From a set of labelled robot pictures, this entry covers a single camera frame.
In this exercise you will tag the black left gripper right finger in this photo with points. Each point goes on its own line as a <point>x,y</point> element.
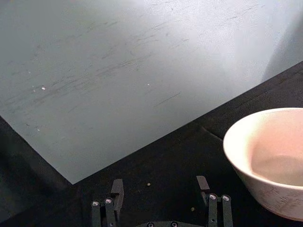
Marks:
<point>213,205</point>

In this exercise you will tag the black table cloth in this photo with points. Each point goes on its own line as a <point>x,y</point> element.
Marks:
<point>170,165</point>

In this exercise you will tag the white ceramic bowl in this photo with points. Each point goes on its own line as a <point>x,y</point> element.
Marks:
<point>267,151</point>

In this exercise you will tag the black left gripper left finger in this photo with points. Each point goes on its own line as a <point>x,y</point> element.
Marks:
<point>117,191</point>

